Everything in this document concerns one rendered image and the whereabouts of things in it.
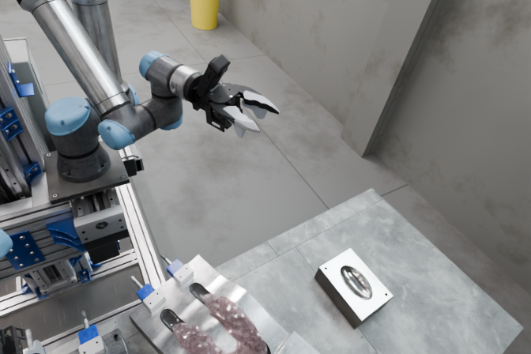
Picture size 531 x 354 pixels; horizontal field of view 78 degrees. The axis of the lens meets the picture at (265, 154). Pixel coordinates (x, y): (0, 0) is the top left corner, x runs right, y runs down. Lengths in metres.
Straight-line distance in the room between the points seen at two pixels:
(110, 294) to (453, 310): 1.47
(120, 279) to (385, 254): 1.27
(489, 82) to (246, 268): 1.87
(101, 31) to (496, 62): 2.10
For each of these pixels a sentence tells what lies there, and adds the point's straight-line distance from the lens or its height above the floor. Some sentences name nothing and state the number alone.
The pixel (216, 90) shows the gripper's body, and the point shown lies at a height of 1.46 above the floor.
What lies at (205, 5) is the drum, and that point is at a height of 0.32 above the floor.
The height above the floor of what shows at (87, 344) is 0.92.
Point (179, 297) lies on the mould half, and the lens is 1.10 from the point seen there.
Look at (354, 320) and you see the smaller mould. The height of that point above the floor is 0.84.
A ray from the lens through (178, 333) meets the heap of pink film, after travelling 1.02.
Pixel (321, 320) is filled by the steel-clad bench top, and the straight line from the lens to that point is 1.18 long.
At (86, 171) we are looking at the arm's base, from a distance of 1.14.
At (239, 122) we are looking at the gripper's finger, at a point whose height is 1.45.
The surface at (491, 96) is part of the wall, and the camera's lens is 2.47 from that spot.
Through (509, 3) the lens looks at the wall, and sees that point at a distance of 2.40.
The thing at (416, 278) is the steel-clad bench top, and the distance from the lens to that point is 1.38.
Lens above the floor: 1.85
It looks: 42 degrees down
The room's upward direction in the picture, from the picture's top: 10 degrees clockwise
